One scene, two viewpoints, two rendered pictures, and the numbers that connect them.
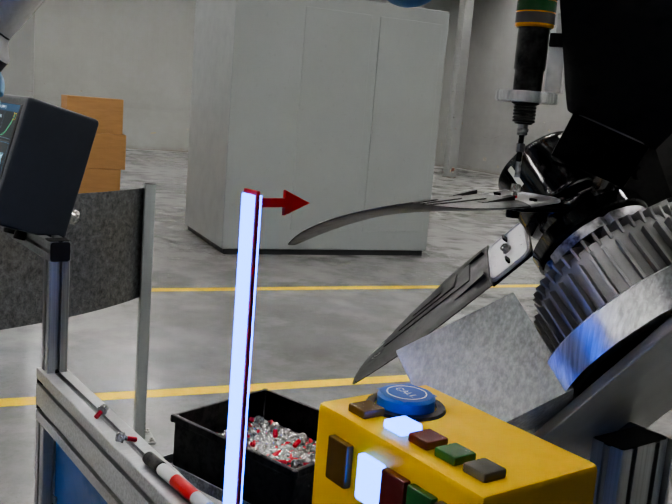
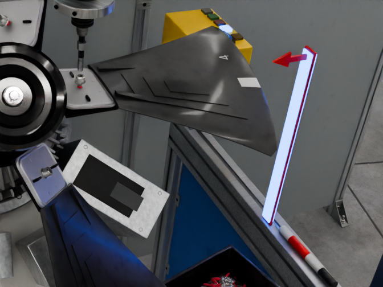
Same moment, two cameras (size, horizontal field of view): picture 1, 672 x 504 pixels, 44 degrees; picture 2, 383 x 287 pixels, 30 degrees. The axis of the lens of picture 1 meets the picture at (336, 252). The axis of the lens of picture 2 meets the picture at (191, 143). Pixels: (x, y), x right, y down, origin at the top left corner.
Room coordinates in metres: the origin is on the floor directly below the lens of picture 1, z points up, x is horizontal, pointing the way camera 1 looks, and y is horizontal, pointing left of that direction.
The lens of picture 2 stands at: (1.69, -0.02, 1.65)
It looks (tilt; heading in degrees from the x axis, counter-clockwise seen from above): 35 degrees down; 183
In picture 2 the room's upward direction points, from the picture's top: 9 degrees clockwise
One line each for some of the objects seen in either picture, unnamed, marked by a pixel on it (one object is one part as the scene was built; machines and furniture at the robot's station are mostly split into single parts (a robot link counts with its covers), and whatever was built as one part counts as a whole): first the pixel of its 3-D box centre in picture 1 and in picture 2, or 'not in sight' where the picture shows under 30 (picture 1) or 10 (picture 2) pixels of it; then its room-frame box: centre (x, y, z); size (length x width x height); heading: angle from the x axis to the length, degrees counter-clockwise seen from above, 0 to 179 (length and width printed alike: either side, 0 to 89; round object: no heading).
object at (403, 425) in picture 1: (402, 425); (225, 28); (0.50, -0.05, 1.08); 0.02 x 0.02 x 0.01; 36
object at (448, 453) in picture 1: (455, 454); (213, 16); (0.46, -0.08, 1.08); 0.02 x 0.02 x 0.01; 36
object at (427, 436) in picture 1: (428, 439); (219, 23); (0.48, -0.07, 1.08); 0.02 x 0.02 x 0.01; 36
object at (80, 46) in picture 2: (519, 154); (81, 50); (0.96, -0.20, 1.24); 0.01 x 0.01 x 0.05
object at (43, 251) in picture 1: (36, 238); not in sight; (1.26, 0.46, 1.04); 0.24 x 0.03 x 0.03; 36
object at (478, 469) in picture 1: (484, 470); (207, 11); (0.44, -0.09, 1.08); 0.02 x 0.02 x 0.01; 36
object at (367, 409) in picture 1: (366, 409); (236, 36); (0.53, -0.03, 1.08); 0.02 x 0.02 x 0.01; 36
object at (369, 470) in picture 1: (369, 481); not in sight; (0.49, -0.03, 1.04); 0.02 x 0.01 x 0.03; 36
